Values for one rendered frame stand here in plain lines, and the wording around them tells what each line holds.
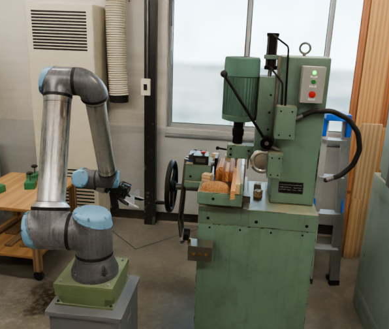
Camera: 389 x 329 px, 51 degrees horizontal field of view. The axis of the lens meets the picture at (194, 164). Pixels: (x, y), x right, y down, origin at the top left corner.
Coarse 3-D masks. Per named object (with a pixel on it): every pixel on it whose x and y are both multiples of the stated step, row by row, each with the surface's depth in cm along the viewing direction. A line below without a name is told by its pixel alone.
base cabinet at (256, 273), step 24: (216, 240) 205; (240, 240) 203; (264, 240) 201; (288, 240) 200; (312, 240) 198; (216, 264) 208; (240, 264) 207; (264, 264) 205; (288, 264) 203; (216, 288) 212; (240, 288) 210; (264, 288) 209; (288, 288) 207; (216, 312) 216; (240, 312) 214; (264, 312) 213; (288, 312) 211
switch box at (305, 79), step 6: (306, 66) 182; (312, 66) 184; (306, 72) 181; (318, 72) 181; (324, 72) 180; (306, 78) 182; (312, 78) 182; (318, 78) 181; (324, 78) 181; (300, 84) 186; (306, 84) 183; (312, 84) 182; (318, 84) 182; (300, 90) 185; (306, 90) 183; (312, 90) 183; (318, 90) 183; (300, 96) 185; (306, 96) 184; (318, 96) 183; (306, 102) 185; (312, 102) 185; (318, 102) 184
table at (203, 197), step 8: (184, 184) 213; (192, 184) 213; (200, 184) 200; (200, 192) 191; (208, 192) 190; (200, 200) 192; (208, 200) 191; (216, 200) 191; (224, 200) 190; (232, 200) 190; (240, 200) 189
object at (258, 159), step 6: (258, 150) 198; (264, 150) 197; (252, 156) 199; (258, 156) 198; (264, 156) 198; (252, 162) 199; (258, 162) 199; (264, 162) 198; (258, 168) 200; (264, 168) 200
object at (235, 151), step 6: (228, 144) 209; (234, 144) 210; (240, 144) 210; (246, 144) 211; (252, 144) 211; (228, 150) 210; (234, 150) 209; (240, 150) 209; (246, 150) 209; (252, 150) 208; (228, 156) 211; (234, 156) 210; (240, 156) 210; (246, 156) 209
